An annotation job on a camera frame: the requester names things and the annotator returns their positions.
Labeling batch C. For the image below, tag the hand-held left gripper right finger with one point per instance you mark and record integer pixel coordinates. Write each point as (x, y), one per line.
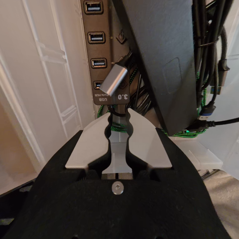
(147, 145)

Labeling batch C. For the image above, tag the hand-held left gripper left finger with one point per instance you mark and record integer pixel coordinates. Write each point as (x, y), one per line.
(89, 145)

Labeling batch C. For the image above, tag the black usb hub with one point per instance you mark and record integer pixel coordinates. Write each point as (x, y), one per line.
(107, 48)

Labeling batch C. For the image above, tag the black monitor stand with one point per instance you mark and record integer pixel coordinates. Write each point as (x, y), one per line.
(164, 46)

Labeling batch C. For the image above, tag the blue banded usb plug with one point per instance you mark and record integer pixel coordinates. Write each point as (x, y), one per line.
(208, 110)

